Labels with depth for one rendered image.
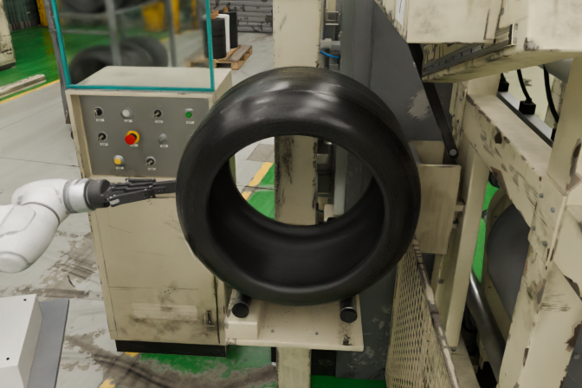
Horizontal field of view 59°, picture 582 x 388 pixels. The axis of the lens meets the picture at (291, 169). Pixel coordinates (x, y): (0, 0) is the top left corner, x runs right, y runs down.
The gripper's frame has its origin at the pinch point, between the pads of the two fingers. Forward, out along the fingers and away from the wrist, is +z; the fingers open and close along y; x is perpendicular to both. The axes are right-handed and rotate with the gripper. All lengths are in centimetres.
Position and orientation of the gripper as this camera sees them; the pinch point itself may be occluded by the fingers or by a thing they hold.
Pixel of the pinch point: (167, 186)
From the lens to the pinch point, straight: 135.7
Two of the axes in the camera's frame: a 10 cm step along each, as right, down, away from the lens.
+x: 1.4, 9.1, 4.0
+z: 9.9, -1.0, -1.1
